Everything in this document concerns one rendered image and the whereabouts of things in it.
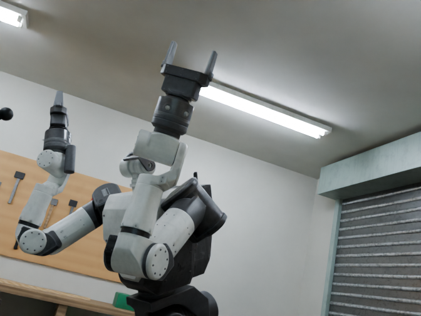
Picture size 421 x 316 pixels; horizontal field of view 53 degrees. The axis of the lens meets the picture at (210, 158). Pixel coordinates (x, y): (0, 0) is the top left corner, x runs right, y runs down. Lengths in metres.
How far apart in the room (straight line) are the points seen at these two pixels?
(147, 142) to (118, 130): 3.52
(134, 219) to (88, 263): 3.34
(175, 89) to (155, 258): 0.39
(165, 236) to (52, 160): 0.58
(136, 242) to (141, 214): 0.06
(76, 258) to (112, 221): 2.94
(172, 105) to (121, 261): 0.37
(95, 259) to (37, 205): 2.83
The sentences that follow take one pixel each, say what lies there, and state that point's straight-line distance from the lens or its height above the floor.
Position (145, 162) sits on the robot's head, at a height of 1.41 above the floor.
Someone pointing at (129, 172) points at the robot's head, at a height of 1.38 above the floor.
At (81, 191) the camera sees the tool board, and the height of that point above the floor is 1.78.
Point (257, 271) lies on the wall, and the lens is 4.75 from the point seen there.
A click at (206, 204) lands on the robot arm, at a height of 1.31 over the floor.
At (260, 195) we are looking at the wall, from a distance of 4.84.
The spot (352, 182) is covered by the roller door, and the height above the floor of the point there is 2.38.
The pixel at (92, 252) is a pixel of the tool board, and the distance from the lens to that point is 4.27.
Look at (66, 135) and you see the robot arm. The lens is 1.54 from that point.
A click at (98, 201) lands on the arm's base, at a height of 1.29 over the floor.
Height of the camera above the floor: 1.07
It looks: 18 degrees up
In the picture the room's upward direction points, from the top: 13 degrees clockwise
